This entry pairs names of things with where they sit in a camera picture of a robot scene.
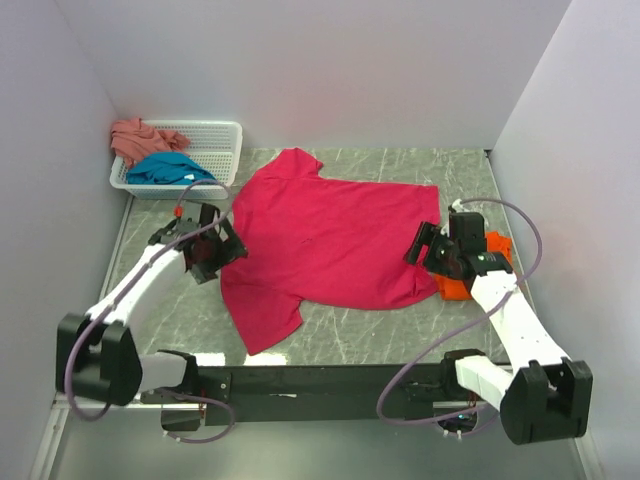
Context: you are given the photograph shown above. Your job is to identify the white plastic basket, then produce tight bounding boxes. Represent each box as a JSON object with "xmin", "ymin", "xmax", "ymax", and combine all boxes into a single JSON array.
[{"xmin": 110, "ymin": 119, "xmax": 243, "ymax": 200}]

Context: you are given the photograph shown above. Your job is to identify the teal blue t-shirt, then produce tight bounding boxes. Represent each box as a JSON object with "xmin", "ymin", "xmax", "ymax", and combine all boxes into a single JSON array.
[{"xmin": 126, "ymin": 152, "xmax": 216, "ymax": 186}]

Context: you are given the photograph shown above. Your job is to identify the salmon pink t-shirt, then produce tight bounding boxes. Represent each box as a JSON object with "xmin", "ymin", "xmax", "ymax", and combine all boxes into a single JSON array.
[{"xmin": 110, "ymin": 118, "xmax": 190, "ymax": 169}]

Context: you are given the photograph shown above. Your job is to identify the magenta t-shirt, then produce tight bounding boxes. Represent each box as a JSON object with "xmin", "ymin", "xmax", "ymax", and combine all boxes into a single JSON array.
[{"xmin": 220, "ymin": 148, "xmax": 440, "ymax": 355}]

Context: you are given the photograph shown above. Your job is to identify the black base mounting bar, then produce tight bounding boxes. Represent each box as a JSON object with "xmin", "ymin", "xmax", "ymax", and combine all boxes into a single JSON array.
[{"xmin": 141, "ymin": 363, "xmax": 480, "ymax": 434}]

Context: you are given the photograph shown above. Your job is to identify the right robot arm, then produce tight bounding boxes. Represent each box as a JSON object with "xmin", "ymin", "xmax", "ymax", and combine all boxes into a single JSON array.
[{"xmin": 405, "ymin": 212, "xmax": 593, "ymax": 445}]

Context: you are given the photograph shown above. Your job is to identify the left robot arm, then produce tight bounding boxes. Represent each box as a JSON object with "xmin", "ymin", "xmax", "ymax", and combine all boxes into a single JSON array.
[{"xmin": 55, "ymin": 202, "xmax": 248, "ymax": 406}]

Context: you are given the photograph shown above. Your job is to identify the folded orange t-shirt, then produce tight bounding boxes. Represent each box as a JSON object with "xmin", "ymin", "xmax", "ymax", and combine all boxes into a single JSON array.
[{"xmin": 432, "ymin": 230, "xmax": 514, "ymax": 302}]

